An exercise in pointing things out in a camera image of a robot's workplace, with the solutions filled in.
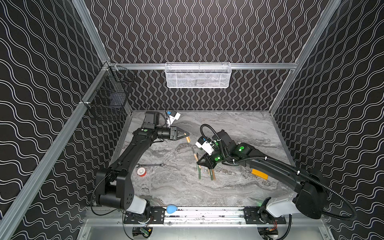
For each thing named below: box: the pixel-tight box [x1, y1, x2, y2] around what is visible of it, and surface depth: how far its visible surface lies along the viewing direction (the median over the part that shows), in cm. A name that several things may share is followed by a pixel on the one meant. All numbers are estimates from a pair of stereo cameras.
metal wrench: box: [136, 163, 165, 168], surface depth 94 cm
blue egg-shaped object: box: [166, 204, 178, 214], surface depth 77 cm
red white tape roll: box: [137, 167, 147, 177], surface depth 89 cm
